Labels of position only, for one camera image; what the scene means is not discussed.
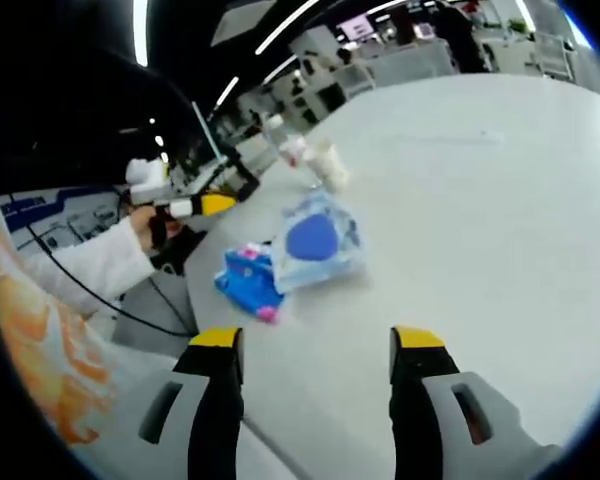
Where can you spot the white packet with blue disc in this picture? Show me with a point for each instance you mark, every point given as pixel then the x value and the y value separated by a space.
pixel 315 245

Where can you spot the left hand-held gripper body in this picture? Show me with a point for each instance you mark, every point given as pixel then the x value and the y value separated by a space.
pixel 150 185

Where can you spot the person's white orange-print shirt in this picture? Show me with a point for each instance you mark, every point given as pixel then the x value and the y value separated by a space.
pixel 45 350

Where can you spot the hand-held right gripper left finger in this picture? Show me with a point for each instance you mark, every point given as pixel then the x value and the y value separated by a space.
pixel 215 400

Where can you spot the white round table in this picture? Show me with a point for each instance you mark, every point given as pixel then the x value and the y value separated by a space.
pixel 455 225

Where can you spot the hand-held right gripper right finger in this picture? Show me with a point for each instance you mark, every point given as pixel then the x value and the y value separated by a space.
pixel 420 400

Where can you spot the person's left hand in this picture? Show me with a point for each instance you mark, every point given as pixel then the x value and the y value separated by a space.
pixel 142 225

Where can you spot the blue plastic packet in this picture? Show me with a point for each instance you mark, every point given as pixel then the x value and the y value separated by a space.
pixel 250 285

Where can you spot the clear plastic water bottle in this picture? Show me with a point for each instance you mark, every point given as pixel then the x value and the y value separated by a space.
pixel 285 142

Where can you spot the white paper cup green print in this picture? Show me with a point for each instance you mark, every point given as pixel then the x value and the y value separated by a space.
pixel 330 165

